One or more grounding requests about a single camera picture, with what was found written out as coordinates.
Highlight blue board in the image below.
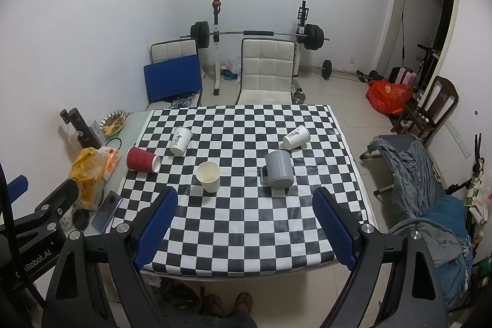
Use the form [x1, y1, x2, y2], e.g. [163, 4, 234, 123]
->
[143, 55, 204, 104]

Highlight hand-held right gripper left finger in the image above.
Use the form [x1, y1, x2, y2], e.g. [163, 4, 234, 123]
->
[43, 186, 179, 328]

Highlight yellow plastic bag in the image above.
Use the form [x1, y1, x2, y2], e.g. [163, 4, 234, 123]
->
[69, 147, 121, 211]

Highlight black white checkered tablecloth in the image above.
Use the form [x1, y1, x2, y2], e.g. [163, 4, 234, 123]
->
[117, 104, 379, 278]

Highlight shiny metal object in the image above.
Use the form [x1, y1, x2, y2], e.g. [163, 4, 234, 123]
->
[171, 93, 198, 109]

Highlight dark smartphone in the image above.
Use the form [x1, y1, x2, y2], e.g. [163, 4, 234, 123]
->
[91, 191, 124, 232]

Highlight white printed paper cup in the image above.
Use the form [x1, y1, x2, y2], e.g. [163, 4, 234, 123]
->
[282, 124, 311, 150]
[170, 127, 193, 156]

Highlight small barbell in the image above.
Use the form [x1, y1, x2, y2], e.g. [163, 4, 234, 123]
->
[316, 60, 379, 83]

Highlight folding cot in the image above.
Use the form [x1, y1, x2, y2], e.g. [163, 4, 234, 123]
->
[360, 134, 448, 198]

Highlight long barbell with black plates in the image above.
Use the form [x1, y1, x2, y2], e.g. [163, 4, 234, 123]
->
[190, 21, 330, 51]

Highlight grey ribbed mug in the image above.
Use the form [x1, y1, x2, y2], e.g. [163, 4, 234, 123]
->
[258, 150, 294, 189]

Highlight person's grey pants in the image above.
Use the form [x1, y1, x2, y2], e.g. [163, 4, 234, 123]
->
[161, 313, 258, 328]

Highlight plain cream paper cup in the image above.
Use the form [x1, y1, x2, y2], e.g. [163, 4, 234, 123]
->
[196, 161, 221, 193]

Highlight white door frame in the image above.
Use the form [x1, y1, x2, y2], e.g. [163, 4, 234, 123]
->
[376, 0, 461, 83]

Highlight pink suitcase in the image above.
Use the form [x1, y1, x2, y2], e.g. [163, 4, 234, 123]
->
[389, 67, 418, 86]

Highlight red plastic bag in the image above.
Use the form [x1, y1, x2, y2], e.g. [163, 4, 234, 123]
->
[365, 79, 413, 116]

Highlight dark bottle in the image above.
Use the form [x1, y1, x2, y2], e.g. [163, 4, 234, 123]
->
[59, 108, 102, 150]

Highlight person's left foot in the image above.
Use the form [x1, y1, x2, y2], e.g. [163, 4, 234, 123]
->
[200, 293, 224, 317]

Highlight white power strip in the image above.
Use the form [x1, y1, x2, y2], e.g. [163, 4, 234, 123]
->
[446, 121, 471, 160]

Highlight plate of food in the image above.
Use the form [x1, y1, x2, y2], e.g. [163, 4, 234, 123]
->
[98, 110, 128, 136]

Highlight white barbell rack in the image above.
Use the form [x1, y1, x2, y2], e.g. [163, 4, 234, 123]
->
[209, 0, 313, 97]

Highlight blue cloth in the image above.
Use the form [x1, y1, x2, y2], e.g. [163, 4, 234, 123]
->
[421, 196, 474, 309]

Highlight red ribbed paper cup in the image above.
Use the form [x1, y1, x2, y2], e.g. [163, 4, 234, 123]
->
[126, 146, 161, 174]

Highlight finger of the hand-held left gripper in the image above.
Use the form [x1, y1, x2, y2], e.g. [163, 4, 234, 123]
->
[10, 177, 80, 237]
[6, 176, 30, 202]

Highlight person's right foot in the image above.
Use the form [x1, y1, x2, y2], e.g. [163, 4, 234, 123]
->
[232, 291, 254, 315]

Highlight black round lid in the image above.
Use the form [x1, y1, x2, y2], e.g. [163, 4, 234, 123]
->
[73, 209, 90, 231]

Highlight white padded chair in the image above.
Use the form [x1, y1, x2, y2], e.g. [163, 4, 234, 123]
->
[150, 39, 202, 109]
[235, 38, 296, 106]

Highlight dark wooden chair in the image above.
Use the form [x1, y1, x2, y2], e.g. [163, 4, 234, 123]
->
[390, 75, 459, 144]

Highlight grey cloth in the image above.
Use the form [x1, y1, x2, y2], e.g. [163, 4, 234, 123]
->
[375, 138, 437, 221]

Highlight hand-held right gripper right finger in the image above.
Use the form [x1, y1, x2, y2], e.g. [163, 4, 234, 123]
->
[312, 186, 450, 328]

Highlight person's foot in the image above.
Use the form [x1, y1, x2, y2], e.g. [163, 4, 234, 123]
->
[232, 291, 254, 315]
[200, 293, 224, 317]

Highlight black tripod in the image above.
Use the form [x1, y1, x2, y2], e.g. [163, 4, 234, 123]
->
[472, 133, 484, 175]

